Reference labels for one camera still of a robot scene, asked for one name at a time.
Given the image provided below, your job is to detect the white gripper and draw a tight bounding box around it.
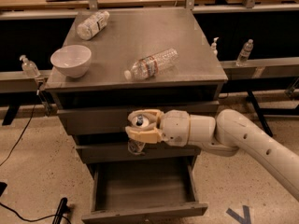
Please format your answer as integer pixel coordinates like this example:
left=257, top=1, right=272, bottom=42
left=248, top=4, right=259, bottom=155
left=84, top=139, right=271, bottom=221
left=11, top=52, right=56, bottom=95
left=125, top=109, right=190, bottom=147

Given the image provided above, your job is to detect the red bull can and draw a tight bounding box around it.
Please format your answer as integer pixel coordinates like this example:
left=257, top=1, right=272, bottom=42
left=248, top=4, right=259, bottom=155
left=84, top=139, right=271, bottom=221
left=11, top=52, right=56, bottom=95
left=128, top=115, right=150, bottom=156

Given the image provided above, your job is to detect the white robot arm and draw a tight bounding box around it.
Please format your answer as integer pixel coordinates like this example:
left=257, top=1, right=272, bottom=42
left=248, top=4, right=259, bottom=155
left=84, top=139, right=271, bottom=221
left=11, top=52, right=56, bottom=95
left=125, top=109, right=299, bottom=200

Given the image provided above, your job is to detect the top grey drawer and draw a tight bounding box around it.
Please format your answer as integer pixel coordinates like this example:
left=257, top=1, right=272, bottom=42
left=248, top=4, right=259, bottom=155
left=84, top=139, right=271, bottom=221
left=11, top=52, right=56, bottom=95
left=58, top=101, right=219, bottom=135

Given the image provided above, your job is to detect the grey drawer cabinet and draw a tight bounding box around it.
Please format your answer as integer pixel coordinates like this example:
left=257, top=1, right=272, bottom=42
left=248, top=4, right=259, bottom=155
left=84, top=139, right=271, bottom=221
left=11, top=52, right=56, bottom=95
left=46, top=8, right=227, bottom=224

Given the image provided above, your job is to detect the bottom grey open drawer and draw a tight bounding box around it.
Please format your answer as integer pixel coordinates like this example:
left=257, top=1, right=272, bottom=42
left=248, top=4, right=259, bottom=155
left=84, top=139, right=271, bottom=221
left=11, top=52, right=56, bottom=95
left=82, top=157, right=207, bottom=224

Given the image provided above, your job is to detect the middle grey drawer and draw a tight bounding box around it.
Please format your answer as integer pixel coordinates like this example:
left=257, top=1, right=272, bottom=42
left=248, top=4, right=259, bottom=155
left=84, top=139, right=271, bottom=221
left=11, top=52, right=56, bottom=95
left=74, top=135, right=201, bottom=164

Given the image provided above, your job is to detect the clear water bottle lying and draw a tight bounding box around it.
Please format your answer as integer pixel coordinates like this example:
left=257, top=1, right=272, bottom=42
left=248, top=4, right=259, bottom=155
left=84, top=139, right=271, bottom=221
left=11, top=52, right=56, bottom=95
left=124, top=49, right=178, bottom=81

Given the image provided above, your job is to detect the small pump bottle right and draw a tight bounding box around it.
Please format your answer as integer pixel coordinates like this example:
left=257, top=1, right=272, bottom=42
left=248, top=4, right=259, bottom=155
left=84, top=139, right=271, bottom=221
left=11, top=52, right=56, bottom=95
left=211, top=37, right=219, bottom=56

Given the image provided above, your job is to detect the black table leg right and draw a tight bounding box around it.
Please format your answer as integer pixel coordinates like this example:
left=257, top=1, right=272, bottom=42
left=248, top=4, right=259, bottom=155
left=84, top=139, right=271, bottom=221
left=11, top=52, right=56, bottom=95
left=248, top=91, right=273, bottom=137

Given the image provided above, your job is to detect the white ceramic bowl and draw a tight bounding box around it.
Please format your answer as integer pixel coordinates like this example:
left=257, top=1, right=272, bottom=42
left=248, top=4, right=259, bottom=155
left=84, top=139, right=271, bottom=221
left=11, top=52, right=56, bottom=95
left=50, top=45, right=92, bottom=77

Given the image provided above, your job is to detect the small water bottle right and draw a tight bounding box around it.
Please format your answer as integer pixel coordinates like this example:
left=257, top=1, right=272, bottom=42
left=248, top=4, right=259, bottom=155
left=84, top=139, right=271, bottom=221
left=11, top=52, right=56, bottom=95
left=236, top=39, right=253, bottom=66

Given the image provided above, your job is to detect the black stand foot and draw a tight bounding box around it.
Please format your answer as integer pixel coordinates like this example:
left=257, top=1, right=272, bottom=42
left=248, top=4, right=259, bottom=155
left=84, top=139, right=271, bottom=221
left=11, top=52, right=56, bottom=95
left=52, top=197, right=71, bottom=224

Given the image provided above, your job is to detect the hand sanitizer pump bottle left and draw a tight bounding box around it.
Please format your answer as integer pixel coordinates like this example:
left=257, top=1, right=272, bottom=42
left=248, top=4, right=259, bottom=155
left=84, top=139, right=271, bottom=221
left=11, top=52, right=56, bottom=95
left=20, top=55, right=40, bottom=78

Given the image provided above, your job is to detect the black cable on floor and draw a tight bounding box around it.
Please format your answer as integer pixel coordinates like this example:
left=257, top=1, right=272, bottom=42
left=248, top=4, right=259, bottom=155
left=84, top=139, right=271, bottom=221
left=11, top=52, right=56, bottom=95
left=0, top=105, right=37, bottom=167

